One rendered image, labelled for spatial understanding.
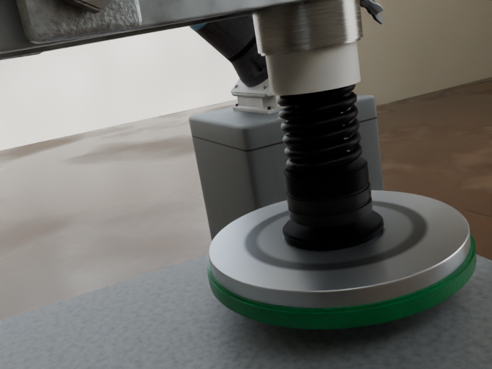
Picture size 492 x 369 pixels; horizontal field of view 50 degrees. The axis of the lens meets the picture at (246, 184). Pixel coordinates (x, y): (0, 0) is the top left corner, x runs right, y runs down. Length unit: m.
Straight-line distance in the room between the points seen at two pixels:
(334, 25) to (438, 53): 6.90
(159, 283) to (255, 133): 0.77
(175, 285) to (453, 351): 0.27
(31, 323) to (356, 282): 0.32
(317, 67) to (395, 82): 6.43
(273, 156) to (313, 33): 0.93
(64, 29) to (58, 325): 0.34
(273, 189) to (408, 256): 0.94
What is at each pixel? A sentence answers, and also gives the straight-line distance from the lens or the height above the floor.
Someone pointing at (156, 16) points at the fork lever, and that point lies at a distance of 0.28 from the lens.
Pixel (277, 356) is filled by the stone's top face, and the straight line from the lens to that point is 0.40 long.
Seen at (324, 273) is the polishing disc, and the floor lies 0.88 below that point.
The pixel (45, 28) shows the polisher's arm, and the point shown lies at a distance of 0.23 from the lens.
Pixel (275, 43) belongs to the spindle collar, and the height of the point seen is 1.04.
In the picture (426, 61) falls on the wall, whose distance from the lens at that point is 7.14.
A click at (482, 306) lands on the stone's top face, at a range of 0.45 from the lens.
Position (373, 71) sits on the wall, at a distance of 6.59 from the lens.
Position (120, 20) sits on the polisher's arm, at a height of 1.07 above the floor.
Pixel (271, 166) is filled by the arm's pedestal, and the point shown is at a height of 0.74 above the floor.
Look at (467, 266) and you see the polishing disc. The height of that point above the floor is 0.87.
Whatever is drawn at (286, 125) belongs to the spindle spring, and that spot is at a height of 0.98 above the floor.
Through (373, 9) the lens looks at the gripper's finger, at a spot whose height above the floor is 1.06.
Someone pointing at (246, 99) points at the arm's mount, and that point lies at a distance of 1.49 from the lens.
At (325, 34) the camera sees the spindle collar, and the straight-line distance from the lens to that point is 0.38.
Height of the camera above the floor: 1.05
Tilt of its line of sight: 15 degrees down
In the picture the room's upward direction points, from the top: 9 degrees counter-clockwise
